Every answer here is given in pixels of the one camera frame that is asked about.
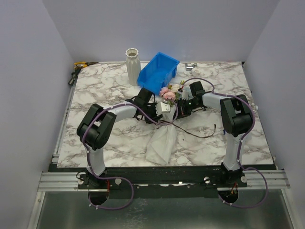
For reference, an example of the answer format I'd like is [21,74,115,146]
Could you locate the blue plastic bin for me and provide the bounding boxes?
[138,52,180,94]

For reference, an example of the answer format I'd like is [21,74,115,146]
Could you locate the brown ribbon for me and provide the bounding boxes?
[172,124,216,139]

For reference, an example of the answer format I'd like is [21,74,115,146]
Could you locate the white ribbed ceramic vase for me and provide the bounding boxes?
[125,48,141,86]

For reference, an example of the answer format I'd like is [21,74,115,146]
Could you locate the flower bouquet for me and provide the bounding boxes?
[145,81,184,166]

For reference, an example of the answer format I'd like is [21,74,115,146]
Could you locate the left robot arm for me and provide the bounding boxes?
[77,88,161,188]

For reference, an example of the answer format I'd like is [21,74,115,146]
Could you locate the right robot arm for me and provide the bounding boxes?
[177,81,255,187]

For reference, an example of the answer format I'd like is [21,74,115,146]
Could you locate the small white cylinder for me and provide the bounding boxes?
[191,68,201,75]

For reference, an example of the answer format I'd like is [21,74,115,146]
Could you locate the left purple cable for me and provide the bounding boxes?
[82,102,179,210]

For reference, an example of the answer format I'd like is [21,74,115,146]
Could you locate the purple cable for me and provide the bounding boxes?
[182,78,269,209]
[82,102,179,210]

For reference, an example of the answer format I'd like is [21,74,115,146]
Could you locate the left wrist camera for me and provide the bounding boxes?
[155,102,171,116]

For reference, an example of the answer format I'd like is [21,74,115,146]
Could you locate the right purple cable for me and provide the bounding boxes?
[182,78,269,209]

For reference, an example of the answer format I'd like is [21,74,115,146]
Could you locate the metal bracket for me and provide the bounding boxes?
[185,63,198,71]

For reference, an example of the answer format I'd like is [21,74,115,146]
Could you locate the yellow handled pliers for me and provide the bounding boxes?
[74,62,99,69]

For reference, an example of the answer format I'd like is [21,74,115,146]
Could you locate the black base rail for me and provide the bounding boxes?
[49,164,248,198]

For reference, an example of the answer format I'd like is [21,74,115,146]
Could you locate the aluminium frame rail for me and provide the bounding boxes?
[37,172,90,193]

